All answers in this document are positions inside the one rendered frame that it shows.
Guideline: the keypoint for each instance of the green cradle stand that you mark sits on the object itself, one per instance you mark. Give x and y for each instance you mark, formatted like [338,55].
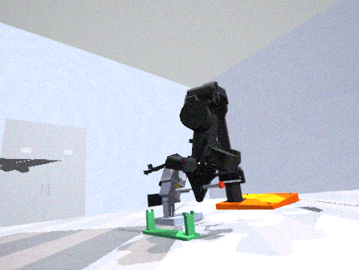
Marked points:
[187,235]

